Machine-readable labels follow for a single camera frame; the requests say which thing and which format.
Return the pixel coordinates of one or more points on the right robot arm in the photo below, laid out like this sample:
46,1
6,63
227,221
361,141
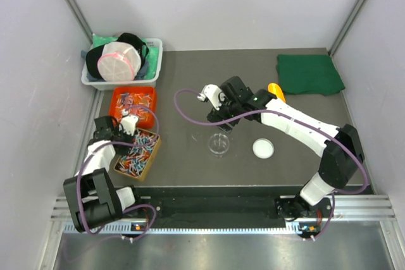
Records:
340,149

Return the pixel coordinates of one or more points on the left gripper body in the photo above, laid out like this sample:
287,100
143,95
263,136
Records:
123,136

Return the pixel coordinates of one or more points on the white round lid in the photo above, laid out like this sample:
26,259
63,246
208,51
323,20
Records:
263,148

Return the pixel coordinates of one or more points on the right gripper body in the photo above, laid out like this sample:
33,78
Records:
228,109

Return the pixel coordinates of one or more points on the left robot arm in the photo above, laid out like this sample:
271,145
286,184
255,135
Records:
98,175

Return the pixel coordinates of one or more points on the white plastic basket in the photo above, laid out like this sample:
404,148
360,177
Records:
141,45

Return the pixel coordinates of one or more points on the tan candy box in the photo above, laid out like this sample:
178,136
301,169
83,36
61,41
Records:
137,163

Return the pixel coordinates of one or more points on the white mesh laundry bag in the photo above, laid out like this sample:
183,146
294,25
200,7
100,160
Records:
119,62

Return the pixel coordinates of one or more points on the yellow plastic scoop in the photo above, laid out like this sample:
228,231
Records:
276,90

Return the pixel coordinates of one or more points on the white cable duct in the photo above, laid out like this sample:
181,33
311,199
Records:
133,228

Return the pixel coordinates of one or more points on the dark green folded cloth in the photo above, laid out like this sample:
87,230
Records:
308,74

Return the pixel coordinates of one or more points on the orange candy tray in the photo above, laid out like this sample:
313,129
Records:
133,99

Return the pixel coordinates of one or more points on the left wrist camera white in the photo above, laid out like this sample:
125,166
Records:
129,124

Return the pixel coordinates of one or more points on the green patterned cloth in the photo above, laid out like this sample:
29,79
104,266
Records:
152,52

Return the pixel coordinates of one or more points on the black cap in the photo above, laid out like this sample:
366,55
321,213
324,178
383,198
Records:
95,61

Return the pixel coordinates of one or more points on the clear plastic cup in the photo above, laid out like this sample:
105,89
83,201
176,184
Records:
218,144

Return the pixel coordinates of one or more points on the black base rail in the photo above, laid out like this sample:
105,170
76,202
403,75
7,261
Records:
200,207

